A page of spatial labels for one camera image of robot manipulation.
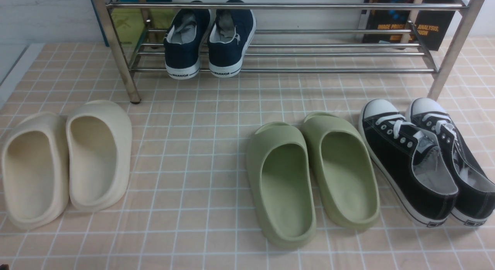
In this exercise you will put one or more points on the black canvas sneaker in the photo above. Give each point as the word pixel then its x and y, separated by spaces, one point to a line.
pixel 411 160
pixel 476 199

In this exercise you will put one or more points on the stainless steel shoe rack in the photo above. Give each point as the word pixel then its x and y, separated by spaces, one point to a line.
pixel 411 45

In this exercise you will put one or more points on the left green foam slipper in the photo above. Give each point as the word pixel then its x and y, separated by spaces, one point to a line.
pixel 278 172

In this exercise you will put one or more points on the green foam slipper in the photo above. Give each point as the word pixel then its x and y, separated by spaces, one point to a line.
pixel 343 170
pixel 278 172

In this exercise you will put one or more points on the right navy blue sneaker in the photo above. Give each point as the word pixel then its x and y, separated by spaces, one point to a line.
pixel 228 41

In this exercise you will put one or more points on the navy blue sneaker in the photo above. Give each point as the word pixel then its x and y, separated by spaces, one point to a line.
pixel 184 41
pixel 228 41

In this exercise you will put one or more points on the right green foam slipper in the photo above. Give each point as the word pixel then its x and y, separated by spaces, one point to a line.
pixel 343 170

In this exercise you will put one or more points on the left navy blue sneaker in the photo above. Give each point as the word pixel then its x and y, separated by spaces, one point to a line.
pixel 184 41

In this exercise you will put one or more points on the right cream foam slipper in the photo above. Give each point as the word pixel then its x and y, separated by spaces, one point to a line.
pixel 99 137

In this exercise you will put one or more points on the cream foam slipper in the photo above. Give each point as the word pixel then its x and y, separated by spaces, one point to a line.
pixel 99 137
pixel 35 170

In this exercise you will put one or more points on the green and blue book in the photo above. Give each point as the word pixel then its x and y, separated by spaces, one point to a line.
pixel 129 22

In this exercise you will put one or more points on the black book orange text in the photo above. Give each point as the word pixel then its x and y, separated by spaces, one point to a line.
pixel 431 25

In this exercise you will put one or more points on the left cream foam slipper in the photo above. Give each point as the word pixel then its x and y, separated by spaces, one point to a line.
pixel 35 170

